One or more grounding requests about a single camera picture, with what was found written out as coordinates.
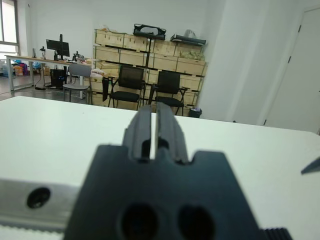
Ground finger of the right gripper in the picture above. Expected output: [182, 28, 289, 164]
[300, 155, 320, 175]

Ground clear plastic bag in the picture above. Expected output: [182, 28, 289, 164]
[184, 29, 198, 40]

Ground flat black case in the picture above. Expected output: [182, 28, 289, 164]
[169, 34, 208, 47]

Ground wooden shipping crate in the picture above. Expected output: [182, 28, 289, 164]
[94, 28, 125, 48]
[118, 49, 150, 68]
[89, 75, 112, 95]
[92, 45, 121, 63]
[93, 60, 120, 77]
[147, 53, 179, 73]
[179, 74, 205, 95]
[176, 57, 209, 78]
[123, 33, 152, 53]
[151, 39, 176, 58]
[89, 91, 111, 108]
[174, 44, 207, 63]

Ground black computer tower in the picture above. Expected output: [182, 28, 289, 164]
[49, 68, 68, 90]

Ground black trash bin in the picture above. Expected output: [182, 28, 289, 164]
[187, 107, 203, 119]

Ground black bag hanging on chair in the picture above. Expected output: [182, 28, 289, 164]
[101, 76, 110, 102]

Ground window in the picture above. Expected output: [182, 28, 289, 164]
[0, 0, 20, 57]

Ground black computer monitor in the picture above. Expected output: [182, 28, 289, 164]
[45, 33, 71, 61]

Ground white plastic bag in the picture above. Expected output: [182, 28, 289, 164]
[90, 68, 108, 78]

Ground grey plastic chair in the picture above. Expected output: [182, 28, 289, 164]
[62, 63, 93, 105]

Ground black mesh chair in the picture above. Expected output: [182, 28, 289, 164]
[149, 70, 189, 118]
[101, 64, 148, 111]

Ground black bag with white panel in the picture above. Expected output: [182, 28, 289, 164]
[132, 23, 168, 41]

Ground colourful bags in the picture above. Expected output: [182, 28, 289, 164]
[12, 62, 30, 76]

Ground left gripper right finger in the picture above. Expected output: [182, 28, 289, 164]
[154, 101, 190, 165]

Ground wooden desk with white legs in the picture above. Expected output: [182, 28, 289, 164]
[4, 53, 93, 100]

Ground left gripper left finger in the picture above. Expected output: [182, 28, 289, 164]
[122, 104, 153, 163]

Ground white door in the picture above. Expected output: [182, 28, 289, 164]
[262, 7, 320, 137]

